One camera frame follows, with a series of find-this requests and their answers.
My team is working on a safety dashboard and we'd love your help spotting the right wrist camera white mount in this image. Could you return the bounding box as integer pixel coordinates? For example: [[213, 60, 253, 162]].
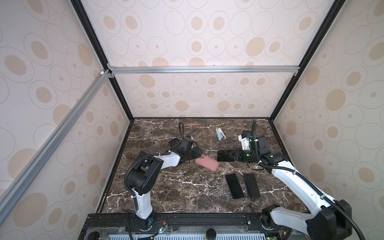
[[238, 135, 251, 151]]

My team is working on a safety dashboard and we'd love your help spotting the black phone case horizontal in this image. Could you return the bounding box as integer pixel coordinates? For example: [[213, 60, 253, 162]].
[[241, 131, 253, 139]]

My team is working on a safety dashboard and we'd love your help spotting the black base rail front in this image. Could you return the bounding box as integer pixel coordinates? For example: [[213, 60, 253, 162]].
[[78, 213, 295, 240]]

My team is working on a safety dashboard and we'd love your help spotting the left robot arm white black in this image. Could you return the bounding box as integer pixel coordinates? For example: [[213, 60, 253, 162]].
[[124, 136, 202, 220]]

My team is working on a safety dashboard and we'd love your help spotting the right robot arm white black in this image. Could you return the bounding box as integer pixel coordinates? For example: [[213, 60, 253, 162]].
[[231, 149, 365, 240]]

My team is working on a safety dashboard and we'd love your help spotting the black phone case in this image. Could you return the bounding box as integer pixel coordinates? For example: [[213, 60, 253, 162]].
[[169, 138, 180, 151]]

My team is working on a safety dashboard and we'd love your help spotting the pink phone case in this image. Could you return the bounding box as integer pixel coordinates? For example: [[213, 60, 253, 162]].
[[195, 155, 219, 172]]

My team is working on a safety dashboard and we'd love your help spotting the black phone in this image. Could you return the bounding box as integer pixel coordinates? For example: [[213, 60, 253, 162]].
[[243, 174, 261, 199], [225, 174, 244, 200], [217, 150, 237, 162]]

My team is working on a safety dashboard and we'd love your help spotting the black knob front centre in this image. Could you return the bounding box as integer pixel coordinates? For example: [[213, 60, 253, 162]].
[[205, 229, 217, 240]]

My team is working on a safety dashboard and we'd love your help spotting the brown wooden stick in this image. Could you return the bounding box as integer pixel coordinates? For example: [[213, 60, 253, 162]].
[[183, 123, 203, 128]]

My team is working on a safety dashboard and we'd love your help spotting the small white blue box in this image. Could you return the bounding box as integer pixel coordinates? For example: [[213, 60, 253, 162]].
[[216, 128, 226, 141]]

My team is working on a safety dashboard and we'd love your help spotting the diagonal aluminium rail left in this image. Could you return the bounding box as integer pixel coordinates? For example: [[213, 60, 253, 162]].
[[1, 69, 111, 225]]

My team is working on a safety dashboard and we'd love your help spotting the horizontal aluminium rail back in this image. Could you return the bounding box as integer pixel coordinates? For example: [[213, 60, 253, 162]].
[[110, 65, 300, 75]]

